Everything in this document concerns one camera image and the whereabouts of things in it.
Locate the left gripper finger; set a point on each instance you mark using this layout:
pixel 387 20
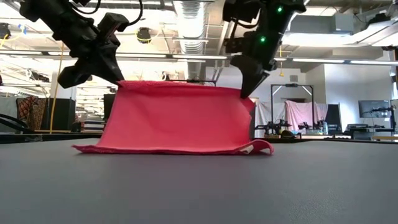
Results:
pixel 76 74
pixel 110 63

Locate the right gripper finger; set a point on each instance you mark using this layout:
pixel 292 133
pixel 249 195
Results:
pixel 248 76
pixel 264 74

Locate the pink towel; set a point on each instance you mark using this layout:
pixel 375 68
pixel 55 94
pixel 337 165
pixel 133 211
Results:
pixel 174 118

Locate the background black robot arm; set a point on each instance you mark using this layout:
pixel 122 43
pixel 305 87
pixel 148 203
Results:
pixel 306 126
pixel 273 127

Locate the black monitor on arm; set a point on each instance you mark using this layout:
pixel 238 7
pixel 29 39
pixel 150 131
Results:
pixel 373 108

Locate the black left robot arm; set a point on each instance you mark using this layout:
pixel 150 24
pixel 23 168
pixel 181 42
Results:
pixel 53 12

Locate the white ceiling light strip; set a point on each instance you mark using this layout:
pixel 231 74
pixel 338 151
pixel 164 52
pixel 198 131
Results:
pixel 317 60
pixel 199 57
pixel 21 52
pixel 140 55
pixel 373 62

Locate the white hanging cloth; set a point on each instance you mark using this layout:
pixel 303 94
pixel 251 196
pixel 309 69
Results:
pixel 264 112

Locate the black monitor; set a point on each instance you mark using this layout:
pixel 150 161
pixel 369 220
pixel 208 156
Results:
pixel 109 105

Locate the black cabinet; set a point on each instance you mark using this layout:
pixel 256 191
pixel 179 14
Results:
pixel 62 115

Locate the black partition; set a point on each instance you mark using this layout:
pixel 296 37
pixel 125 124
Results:
pixel 252 124

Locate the pink hanging cloth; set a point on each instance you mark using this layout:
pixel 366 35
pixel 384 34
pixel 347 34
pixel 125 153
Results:
pixel 298 113

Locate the stack of white bins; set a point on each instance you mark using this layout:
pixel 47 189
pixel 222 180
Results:
pixel 93 126

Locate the small black ceiling dome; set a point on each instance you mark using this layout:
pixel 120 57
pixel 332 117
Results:
pixel 165 77

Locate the red patterned cloth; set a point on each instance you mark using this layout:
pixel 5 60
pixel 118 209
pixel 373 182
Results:
pixel 31 112

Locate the blue ceiling tag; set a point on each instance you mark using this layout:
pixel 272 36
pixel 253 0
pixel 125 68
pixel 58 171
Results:
pixel 22 28

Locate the black panel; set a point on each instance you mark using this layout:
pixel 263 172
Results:
pixel 333 116

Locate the black ceiling box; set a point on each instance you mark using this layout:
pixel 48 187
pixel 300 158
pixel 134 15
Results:
pixel 3 31

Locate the grey equipment box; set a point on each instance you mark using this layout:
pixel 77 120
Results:
pixel 357 127

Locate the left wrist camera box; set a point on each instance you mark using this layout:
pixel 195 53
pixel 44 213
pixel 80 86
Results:
pixel 113 23

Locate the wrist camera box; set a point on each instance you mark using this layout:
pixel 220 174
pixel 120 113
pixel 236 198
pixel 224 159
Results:
pixel 241 11
pixel 113 23

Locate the grey wall vent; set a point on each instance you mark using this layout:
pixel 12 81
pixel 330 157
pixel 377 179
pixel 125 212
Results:
pixel 293 78

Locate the black stand frame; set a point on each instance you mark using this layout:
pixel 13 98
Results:
pixel 292 85

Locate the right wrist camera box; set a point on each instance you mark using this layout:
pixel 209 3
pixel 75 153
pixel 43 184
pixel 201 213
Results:
pixel 241 11

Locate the silver round ventilation duct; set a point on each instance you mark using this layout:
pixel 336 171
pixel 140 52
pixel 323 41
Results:
pixel 191 25

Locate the grey rectangular air duct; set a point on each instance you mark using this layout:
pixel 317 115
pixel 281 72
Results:
pixel 326 23

